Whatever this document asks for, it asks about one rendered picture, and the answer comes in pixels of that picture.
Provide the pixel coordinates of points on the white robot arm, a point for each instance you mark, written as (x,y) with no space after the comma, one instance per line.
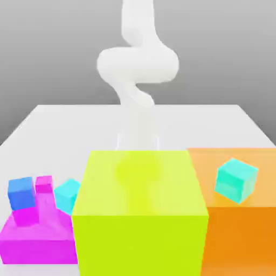
(138,64)

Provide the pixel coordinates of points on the small cyan cube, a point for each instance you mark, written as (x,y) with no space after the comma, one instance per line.
(65,196)

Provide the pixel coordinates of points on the small magenta cube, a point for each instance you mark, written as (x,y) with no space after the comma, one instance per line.
(44,184)

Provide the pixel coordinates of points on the small turquoise cube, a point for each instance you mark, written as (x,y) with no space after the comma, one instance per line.
(235,180)

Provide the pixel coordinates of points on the small blue cube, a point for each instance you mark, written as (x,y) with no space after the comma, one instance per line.
(21,194)

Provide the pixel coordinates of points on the large yellow-green box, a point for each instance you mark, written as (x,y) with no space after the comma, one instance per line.
(140,237)

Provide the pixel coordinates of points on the large orange box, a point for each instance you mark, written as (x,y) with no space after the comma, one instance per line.
(241,237)

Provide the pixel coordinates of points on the large magenta box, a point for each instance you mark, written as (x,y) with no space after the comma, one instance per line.
(38,248)

